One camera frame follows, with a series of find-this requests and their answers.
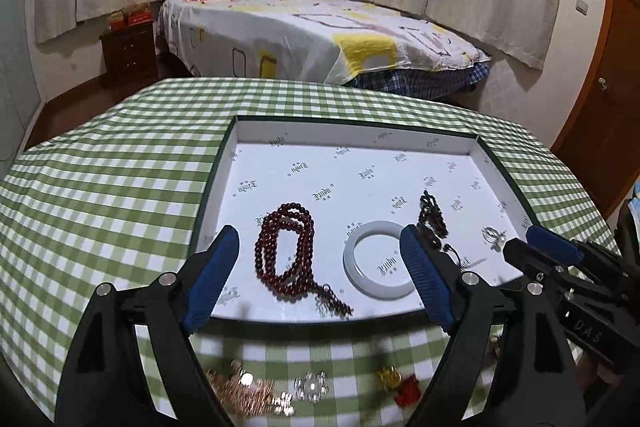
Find gold chain bracelet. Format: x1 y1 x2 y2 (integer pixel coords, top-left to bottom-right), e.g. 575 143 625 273
205 357 279 417

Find dark bead bracelet with cord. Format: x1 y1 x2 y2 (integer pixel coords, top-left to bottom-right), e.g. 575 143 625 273
416 189 464 269

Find small silver ring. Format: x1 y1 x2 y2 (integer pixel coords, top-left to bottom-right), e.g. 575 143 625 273
480 225 508 253

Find wall light switch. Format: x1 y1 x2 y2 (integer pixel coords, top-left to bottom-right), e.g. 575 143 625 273
575 0 589 15

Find small silver cluster brooch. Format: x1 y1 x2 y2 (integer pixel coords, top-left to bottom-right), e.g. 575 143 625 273
271 391 295 417

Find bed with patterned sheet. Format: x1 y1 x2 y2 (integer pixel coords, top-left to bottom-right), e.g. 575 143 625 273
157 0 491 100

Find red boxes on nightstand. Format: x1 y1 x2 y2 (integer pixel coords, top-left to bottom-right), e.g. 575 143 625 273
107 2 153 31

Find dark red bead necklace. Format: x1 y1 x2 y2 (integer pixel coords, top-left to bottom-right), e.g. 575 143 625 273
252 201 354 319

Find white jade bangle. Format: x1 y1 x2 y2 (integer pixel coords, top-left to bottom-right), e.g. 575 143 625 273
343 221 414 301

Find gold charm red tassel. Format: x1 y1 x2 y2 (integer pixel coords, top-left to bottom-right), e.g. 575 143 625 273
376 366 422 409

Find green jewelry tray box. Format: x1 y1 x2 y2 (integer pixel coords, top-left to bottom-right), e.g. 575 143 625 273
190 116 537 325

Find wooden door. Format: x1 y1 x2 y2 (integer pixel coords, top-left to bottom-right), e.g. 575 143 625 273
552 0 639 218

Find silver flower brooch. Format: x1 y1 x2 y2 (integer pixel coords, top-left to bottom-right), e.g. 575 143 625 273
294 372 329 403

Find dark wooden nightstand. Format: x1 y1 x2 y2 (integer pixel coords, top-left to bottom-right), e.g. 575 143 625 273
100 20 158 83

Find glass wardrobe door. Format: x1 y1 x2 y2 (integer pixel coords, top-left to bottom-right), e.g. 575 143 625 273
0 0 41 176

